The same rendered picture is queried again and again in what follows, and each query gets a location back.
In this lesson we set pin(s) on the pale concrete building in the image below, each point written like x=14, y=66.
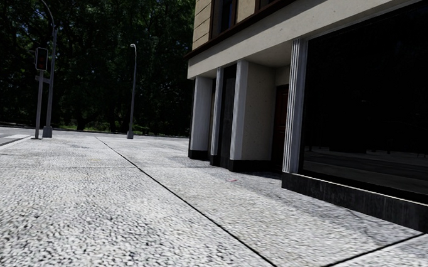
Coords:
x=253, y=110

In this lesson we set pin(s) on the grey street lamp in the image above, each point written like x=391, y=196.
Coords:
x=51, y=83
x=133, y=89

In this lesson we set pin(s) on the trees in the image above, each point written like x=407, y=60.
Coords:
x=92, y=48

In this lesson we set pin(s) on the traffic light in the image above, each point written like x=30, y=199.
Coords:
x=41, y=59

